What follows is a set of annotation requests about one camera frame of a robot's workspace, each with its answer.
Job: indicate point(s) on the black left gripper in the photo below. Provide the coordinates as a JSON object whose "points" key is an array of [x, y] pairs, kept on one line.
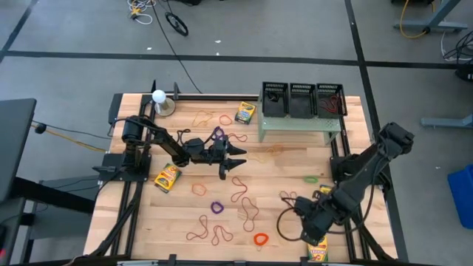
{"points": [[218, 153]]}

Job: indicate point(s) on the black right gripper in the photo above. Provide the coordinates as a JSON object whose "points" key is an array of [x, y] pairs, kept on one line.
{"points": [[318, 218]]}

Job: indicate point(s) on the yellow green crayon box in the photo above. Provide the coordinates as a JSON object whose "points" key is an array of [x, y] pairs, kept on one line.
{"points": [[245, 112], [167, 178], [325, 189], [318, 253]]}

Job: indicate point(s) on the purple coil wristband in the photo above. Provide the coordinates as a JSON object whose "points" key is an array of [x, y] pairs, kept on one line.
{"points": [[215, 133], [212, 207]]}

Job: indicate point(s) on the black slotted plastic basket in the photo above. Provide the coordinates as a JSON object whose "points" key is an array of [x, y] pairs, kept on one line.
{"points": [[325, 88], [303, 105], [275, 109]]}

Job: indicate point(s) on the black coil wristband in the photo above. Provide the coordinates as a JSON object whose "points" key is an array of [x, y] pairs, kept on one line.
{"points": [[272, 99]]}

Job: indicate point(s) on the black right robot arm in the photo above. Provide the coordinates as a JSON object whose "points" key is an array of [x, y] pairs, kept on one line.
{"points": [[364, 177]]}

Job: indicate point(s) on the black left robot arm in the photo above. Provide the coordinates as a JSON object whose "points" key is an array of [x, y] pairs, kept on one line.
{"points": [[166, 142]]}

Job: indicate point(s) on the grey desk leg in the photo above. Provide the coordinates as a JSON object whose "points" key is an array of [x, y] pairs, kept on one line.
{"points": [[432, 26], [447, 122]]}

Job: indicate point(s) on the green coil wristband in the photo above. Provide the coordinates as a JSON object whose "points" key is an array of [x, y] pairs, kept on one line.
{"points": [[305, 179]]}

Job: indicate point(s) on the pale orange coil wristband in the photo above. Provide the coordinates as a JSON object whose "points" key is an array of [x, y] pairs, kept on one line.
{"points": [[192, 189]]}

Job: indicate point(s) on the green perforated metal shelf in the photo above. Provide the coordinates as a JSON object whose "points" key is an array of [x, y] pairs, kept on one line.
{"points": [[295, 123]]}

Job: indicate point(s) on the white globe lamp wooden base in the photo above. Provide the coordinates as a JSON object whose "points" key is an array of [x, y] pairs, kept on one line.
{"points": [[159, 96]]}

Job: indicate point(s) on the blue plastic bin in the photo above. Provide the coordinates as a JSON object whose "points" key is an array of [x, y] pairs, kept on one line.
{"points": [[462, 196]]}

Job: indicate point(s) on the black support beam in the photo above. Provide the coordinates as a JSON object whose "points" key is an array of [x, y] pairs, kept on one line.
{"points": [[55, 196]]}

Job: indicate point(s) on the black round knob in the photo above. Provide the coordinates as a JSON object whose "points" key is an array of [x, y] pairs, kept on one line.
{"points": [[40, 128]]}

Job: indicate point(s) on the dark grey monitor panel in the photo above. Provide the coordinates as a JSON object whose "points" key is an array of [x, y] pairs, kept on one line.
{"points": [[15, 147]]}

